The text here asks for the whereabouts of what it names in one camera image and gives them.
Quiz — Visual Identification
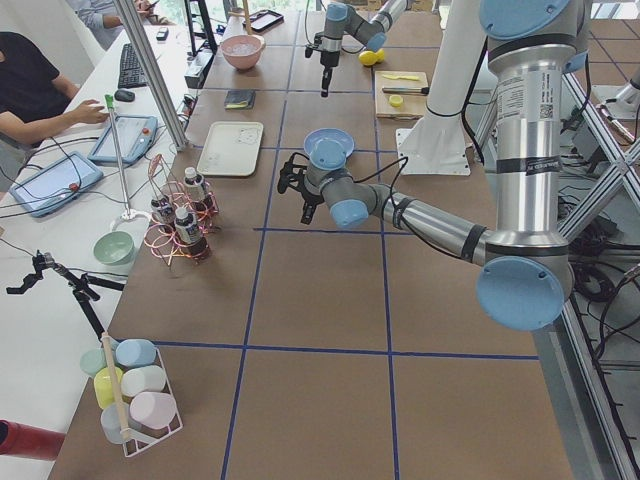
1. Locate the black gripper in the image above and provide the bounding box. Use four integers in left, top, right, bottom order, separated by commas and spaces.
299, 183, 324, 224
320, 50, 340, 97

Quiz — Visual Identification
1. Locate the blue round plate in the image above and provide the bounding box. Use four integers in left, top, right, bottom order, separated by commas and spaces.
303, 128, 355, 157

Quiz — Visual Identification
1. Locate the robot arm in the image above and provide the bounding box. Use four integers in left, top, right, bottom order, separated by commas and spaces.
278, 1, 591, 331
305, 0, 413, 98

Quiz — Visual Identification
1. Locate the large yellow lemon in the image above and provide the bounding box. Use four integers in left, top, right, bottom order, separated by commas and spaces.
358, 50, 379, 67

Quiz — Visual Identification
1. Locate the half lemon slice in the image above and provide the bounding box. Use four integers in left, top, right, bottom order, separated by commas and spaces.
388, 94, 404, 108

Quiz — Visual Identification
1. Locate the yellow plastic knife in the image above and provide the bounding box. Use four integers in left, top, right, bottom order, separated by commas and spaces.
382, 74, 421, 81

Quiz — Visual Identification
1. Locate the pink bowl of ice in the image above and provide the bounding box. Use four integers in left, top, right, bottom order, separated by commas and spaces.
221, 35, 266, 71

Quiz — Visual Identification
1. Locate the wooden cutting board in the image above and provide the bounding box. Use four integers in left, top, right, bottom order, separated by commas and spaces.
374, 70, 429, 119

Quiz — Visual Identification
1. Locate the grey folded cloth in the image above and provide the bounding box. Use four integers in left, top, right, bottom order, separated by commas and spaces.
224, 89, 256, 110

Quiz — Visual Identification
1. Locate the cream bear tray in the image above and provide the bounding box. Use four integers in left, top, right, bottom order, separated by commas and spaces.
196, 121, 264, 177

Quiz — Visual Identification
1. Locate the tea bottle front right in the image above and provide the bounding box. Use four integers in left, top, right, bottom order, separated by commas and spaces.
184, 167, 213, 212

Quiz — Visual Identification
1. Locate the tea bottle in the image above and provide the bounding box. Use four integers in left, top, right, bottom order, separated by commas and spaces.
150, 195, 175, 234
184, 167, 213, 212
174, 207, 209, 258

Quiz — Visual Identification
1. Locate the tea bottle front left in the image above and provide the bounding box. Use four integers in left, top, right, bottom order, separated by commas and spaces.
174, 207, 209, 258

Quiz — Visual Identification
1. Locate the tea bottle back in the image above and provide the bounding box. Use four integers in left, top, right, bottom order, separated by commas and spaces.
150, 195, 175, 234

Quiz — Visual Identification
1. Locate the teach pendant far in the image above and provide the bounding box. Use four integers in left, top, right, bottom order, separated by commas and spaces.
87, 115, 158, 165

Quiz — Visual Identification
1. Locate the teach pendant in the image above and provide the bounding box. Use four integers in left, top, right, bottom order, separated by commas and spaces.
87, 115, 158, 165
9, 151, 104, 218

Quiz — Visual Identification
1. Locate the black keyboard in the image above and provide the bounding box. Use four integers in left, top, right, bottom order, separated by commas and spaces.
118, 43, 147, 89

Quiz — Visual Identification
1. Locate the green bowl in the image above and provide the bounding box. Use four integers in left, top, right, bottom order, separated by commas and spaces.
93, 231, 135, 266

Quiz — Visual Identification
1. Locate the computer mouse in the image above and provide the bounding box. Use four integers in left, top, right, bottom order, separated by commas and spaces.
114, 89, 136, 103

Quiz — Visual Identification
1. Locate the small black tripod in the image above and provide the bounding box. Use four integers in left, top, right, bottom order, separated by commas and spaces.
5, 251, 126, 346

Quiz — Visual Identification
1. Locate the teach pendant near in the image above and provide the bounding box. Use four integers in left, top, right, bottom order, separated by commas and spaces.
9, 151, 104, 218

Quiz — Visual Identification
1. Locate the person in black shirt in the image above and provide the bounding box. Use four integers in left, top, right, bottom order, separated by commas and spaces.
1, 31, 108, 147

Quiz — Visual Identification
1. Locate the red bottle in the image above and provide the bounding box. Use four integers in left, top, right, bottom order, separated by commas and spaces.
1, 420, 66, 461

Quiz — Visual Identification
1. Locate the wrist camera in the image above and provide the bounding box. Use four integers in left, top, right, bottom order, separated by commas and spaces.
304, 32, 324, 59
277, 160, 307, 194

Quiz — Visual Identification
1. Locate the steel knife handle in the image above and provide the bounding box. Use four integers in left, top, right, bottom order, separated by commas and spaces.
382, 87, 430, 96

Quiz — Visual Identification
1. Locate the copper wire bottle rack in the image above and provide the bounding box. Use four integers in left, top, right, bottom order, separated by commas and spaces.
144, 154, 219, 265

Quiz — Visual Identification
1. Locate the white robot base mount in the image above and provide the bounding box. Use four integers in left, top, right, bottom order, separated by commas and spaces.
398, 1, 487, 176

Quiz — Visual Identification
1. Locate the aluminium frame post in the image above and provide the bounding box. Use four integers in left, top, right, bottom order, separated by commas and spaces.
114, 0, 188, 152

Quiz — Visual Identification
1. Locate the white wire cup rack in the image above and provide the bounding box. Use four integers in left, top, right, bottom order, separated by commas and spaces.
80, 332, 184, 458

